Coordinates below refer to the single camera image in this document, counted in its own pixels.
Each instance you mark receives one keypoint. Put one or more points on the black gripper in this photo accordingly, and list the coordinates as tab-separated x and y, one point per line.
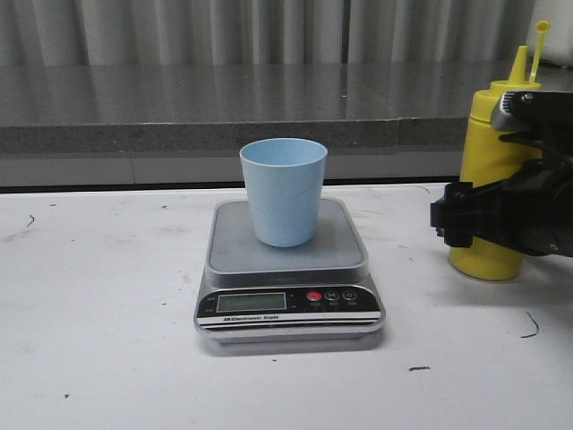
531	211

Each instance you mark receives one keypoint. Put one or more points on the yellow squeeze bottle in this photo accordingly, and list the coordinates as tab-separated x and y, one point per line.
487	160

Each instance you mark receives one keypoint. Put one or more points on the light blue plastic cup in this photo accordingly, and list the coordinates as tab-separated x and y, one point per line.
283	179

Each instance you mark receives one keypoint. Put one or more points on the silver digital kitchen scale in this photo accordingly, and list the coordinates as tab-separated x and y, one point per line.
253	292

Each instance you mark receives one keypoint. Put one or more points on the white object on counter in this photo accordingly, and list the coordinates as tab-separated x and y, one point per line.
557	49

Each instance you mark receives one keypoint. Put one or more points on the grey stone counter ledge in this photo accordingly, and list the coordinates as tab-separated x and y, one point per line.
157	125

